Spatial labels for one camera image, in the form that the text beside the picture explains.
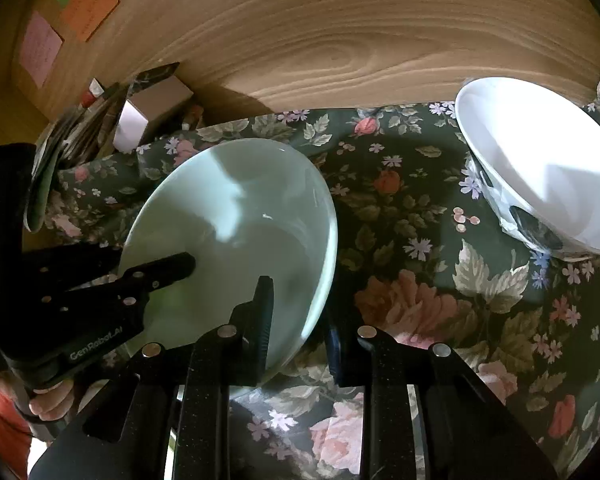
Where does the pale patterned bowl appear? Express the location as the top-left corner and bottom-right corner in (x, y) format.
(454, 76), (600, 261)

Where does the person's left forearm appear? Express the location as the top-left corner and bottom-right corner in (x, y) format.
(0, 375), (33, 480)

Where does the person's left hand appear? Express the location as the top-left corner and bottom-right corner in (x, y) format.
(27, 377), (81, 423)

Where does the pale green plate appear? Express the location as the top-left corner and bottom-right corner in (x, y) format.
(117, 137), (338, 401)

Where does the stack of white papers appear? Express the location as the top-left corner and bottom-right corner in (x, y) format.
(24, 62), (181, 233)

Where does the small cardboard box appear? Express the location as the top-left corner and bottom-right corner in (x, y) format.
(114, 76), (196, 153)

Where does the orange sticky note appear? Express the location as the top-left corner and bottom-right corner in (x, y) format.
(60, 0), (163, 43)

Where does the pink sticky note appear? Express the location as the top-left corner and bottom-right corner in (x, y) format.
(20, 10), (65, 88)

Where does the dark green floral tablecloth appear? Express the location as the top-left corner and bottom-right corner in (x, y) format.
(25, 72), (600, 480)

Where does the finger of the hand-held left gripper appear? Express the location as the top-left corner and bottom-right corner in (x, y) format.
(22, 242), (126, 291)
(62, 252), (197, 323)

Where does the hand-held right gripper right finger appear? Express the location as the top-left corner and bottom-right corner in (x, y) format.
(325, 325), (561, 480)

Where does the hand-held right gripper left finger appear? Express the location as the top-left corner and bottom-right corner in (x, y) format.
(27, 275), (276, 480)

